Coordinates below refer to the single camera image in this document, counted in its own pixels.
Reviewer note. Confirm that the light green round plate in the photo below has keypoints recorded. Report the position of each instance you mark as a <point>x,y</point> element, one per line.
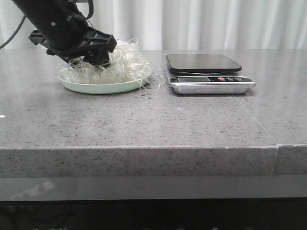
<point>100,88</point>

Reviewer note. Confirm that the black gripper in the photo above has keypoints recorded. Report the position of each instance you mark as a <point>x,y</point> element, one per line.
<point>65,33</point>

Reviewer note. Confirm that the white vermicelli noodle bundle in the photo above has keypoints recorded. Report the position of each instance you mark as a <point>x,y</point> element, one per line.
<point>127,63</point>

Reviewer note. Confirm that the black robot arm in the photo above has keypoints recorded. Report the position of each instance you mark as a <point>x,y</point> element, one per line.
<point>25,7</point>

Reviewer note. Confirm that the digital kitchen scale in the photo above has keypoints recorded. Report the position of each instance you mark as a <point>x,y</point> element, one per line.
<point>206,74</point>

